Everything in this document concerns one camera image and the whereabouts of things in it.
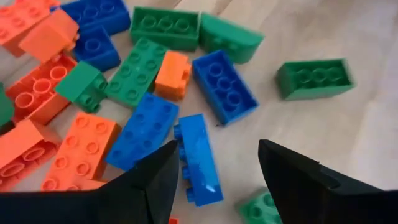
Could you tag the curved green toy brick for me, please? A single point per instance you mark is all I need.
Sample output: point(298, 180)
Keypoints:
point(4, 105)
point(230, 39)

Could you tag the long orange toy brick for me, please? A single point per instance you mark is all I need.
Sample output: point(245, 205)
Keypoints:
point(173, 221)
point(37, 90)
point(21, 149)
point(12, 18)
point(81, 152)

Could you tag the small orange toy brick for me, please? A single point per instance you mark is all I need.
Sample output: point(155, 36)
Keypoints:
point(49, 37)
point(172, 74)

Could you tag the small blue toy brick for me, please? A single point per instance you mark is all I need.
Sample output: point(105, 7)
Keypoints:
point(96, 48)

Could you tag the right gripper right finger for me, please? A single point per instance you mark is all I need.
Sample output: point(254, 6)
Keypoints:
point(311, 199)

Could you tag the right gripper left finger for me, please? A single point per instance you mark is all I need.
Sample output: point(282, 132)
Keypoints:
point(124, 205)

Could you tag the long green toy brick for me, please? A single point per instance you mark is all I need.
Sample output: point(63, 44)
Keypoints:
point(314, 79)
point(164, 26)
point(136, 71)

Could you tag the long blue toy brick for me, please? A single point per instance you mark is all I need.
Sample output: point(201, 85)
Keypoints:
point(93, 14)
point(199, 161)
point(224, 87)
point(143, 130)

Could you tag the small green toy brick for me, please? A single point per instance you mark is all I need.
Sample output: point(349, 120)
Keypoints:
point(258, 208)
point(81, 84)

